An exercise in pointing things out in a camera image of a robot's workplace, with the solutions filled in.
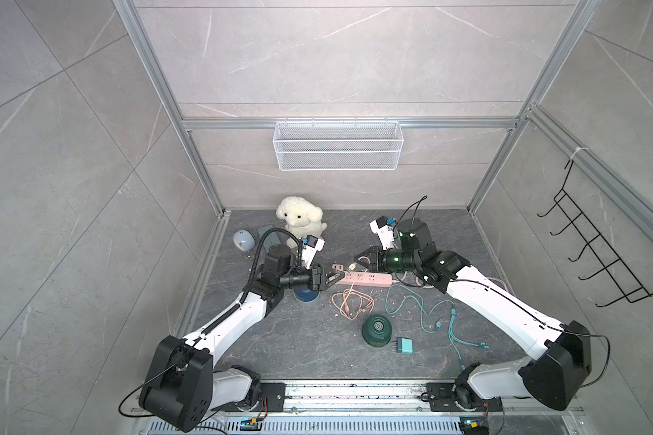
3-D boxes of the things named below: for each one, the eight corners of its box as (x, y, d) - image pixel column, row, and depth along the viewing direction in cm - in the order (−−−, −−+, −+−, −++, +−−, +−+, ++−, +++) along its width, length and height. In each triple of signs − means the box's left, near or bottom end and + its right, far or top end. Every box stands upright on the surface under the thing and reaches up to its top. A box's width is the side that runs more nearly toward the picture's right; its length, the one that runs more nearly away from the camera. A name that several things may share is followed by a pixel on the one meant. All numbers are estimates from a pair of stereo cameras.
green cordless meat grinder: (362, 352, 83) (366, 340, 74) (361, 328, 88) (364, 314, 79) (387, 352, 83) (394, 340, 74) (384, 328, 88) (390, 314, 79)
